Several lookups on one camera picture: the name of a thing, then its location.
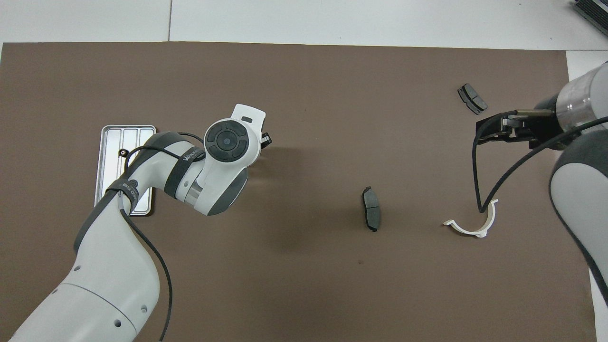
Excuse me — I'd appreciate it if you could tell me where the brown table mat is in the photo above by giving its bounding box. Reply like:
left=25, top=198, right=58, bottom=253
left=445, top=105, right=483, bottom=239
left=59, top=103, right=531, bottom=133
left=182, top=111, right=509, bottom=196
left=0, top=42, right=594, bottom=342

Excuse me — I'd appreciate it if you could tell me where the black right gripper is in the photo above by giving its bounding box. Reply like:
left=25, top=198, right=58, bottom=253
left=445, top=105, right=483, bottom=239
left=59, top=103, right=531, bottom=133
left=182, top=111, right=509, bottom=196
left=476, top=94, right=563, bottom=149

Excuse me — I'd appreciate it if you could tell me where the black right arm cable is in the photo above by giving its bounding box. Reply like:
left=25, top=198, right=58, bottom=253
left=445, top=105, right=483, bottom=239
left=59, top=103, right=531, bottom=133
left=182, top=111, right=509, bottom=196
left=472, top=109, right=608, bottom=213

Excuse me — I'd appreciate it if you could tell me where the dark grey brake pad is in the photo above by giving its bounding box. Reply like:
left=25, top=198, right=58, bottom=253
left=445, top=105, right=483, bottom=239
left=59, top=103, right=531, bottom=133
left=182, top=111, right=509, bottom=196
left=362, top=186, right=382, bottom=233
left=457, top=83, right=488, bottom=115

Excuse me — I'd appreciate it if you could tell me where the dark grey ribbed equipment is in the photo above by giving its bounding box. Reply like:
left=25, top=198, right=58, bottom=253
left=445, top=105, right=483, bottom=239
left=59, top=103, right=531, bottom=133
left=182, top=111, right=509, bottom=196
left=572, top=0, right=608, bottom=36

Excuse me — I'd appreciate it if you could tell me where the silver metal tray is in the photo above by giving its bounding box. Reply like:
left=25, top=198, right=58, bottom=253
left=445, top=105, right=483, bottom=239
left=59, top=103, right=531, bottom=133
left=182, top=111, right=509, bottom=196
left=94, top=125, right=157, bottom=217

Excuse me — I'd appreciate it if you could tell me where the white semicircular plastic bracket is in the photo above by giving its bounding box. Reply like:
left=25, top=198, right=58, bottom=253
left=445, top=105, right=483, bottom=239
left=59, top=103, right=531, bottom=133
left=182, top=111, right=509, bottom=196
left=443, top=199, right=499, bottom=238

